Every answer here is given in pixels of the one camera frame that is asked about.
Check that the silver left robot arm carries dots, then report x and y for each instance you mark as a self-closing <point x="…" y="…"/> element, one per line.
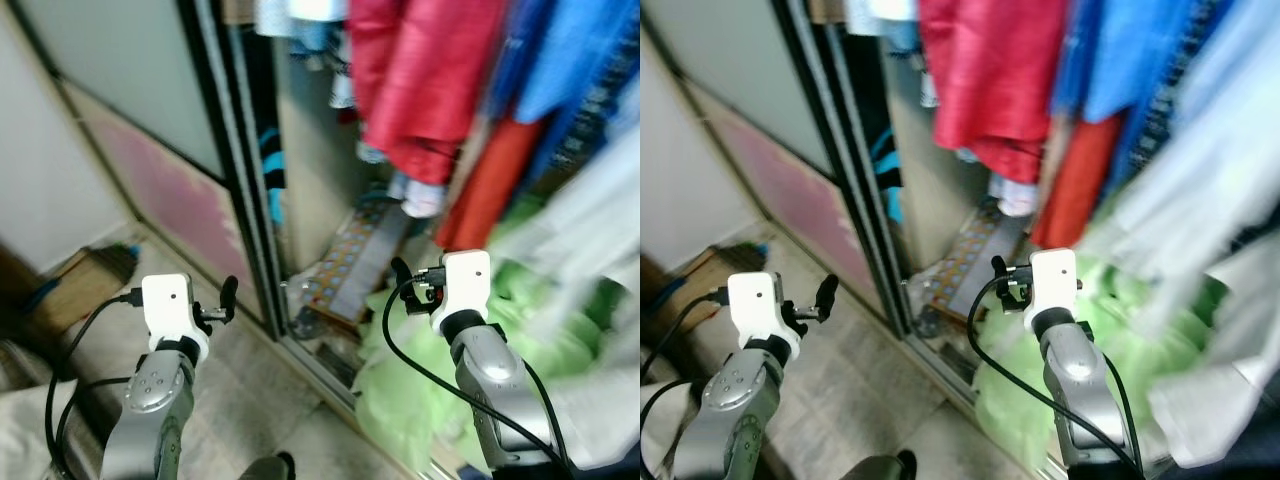
<point x="725" y="415"/>
<point x="150" y="410"/>

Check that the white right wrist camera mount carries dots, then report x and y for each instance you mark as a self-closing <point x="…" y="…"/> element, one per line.
<point x="1055" y="278"/>
<point x="465" y="280"/>

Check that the grey left robot leg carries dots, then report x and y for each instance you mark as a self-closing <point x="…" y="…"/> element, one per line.
<point x="268" y="468"/>
<point x="880" y="468"/>

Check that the frosted sliding wardrobe door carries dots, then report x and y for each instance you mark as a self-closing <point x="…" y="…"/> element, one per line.
<point x="130" y="90"/>
<point x="740" y="90"/>

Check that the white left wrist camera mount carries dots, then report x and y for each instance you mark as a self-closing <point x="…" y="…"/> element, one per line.
<point x="165" y="300"/>
<point x="752" y="298"/>

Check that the white grey garment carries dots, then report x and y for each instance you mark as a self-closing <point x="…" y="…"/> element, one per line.
<point x="1180" y="200"/>
<point x="590" y="230"/>

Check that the light green cloth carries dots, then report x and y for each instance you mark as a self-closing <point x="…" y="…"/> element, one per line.
<point x="420" y="400"/>
<point x="1020" y="410"/>

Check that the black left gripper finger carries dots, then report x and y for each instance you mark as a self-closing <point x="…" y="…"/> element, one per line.
<point x="826" y="293"/>
<point x="229" y="295"/>

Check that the dark blue patterned garment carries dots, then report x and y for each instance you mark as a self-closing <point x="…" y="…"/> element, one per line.
<point x="1162" y="110"/>
<point x="592" y="120"/>

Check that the colourful dotted box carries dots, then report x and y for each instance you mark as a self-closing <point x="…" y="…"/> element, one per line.
<point x="965" y="265"/>
<point x="350" y="265"/>

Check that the brown cardboard box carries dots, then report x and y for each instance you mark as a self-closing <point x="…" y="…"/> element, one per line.
<point x="700" y="280"/>
<point x="80" y="285"/>

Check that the small white pink garment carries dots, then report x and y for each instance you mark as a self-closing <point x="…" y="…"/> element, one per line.
<point x="1015" y="192"/>
<point x="420" y="195"/>

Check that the white hanging garment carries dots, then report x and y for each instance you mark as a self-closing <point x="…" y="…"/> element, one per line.
<point x="300" y="15"/>
<point x="885" y="12"/>

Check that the orange red hanging garment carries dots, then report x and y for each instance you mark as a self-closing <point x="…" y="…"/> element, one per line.
<point x="490" y="185"/>
<point x="1078" y="180"/>

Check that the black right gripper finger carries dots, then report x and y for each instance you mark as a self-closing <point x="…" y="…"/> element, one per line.
<point x="402" y="275"/>
<point x="1001" y="272"/>

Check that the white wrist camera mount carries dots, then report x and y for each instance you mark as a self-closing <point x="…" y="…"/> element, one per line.
<point x="1055" y="278"/>
<point x="165" y="300"/>
<point x="752" y="298"/>
<point x="465" y="280"/>

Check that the blue hanging garment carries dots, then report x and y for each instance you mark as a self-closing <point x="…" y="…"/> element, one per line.
<point x="1130" y="50"/>
<point x="570" y="50"/>

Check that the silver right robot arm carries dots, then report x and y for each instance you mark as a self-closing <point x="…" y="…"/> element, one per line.
<point x="1080" y="385"/>
<point x="495" y="385"/>

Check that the black garment with cyan stripes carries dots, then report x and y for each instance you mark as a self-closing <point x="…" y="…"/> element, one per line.
<point x="885" y="140"/>
<point x="268" y="140"/>

